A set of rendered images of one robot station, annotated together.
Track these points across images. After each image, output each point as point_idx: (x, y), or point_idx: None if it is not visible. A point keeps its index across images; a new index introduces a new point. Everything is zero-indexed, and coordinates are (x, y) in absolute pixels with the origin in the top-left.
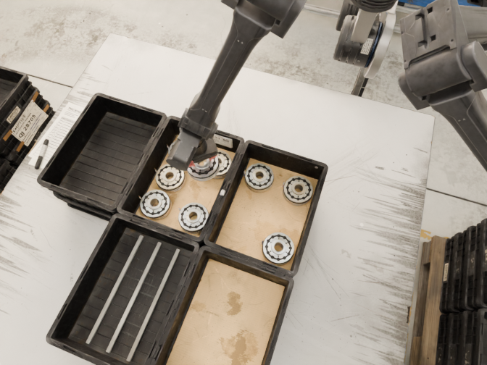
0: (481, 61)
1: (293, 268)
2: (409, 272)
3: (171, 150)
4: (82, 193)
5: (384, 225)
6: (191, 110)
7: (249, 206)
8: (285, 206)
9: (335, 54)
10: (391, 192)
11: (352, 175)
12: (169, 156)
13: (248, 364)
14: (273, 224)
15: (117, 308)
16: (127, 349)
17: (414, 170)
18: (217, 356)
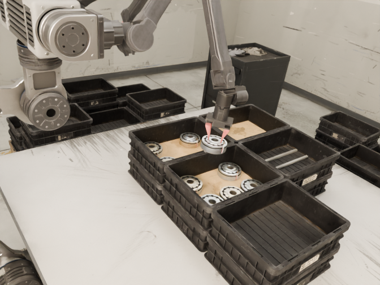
0: None
1: (193, 120)
2: (124, 128)
3: (243, 94)
4: (311, 229)
5: (109, 143)
6: (230, 57)
7: None
8: (165, 151)
9: (70, 111)
10: (83, 149)
11: (93, 166)
12: (246, 93)
13: (237, 126)
14: (181, 150)
15: (297, 167)
16: (296, 154)
17: (54, 149)
18: (250, 134)
